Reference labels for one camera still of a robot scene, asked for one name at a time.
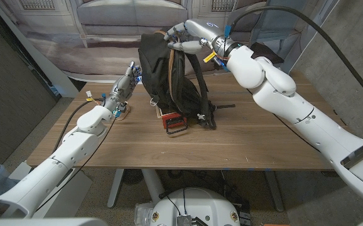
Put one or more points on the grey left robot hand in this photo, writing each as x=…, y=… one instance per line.
x=123, y=88

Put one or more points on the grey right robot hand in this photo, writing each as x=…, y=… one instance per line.
x=200, y=31

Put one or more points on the black backpack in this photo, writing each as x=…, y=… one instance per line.
x=159, y=69

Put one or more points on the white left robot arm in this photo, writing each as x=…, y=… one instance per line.
x=59, y=157

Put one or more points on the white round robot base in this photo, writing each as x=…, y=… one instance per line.
x=197, y=204

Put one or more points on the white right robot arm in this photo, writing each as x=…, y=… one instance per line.
x=294, y=103

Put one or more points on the wooden box with red drawer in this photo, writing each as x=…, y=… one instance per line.
x=173, y=119

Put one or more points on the small wooden block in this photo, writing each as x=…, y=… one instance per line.
x=125, y=114

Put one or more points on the white table leg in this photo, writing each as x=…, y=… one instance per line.
x=115, y=188
x=153, y=185

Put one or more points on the clear plastic bag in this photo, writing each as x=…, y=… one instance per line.
x=142, y=213

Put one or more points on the grey table leg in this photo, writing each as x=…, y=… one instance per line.
x=274, y=191

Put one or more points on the white backdrop frame post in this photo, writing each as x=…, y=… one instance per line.
x=49, y=70

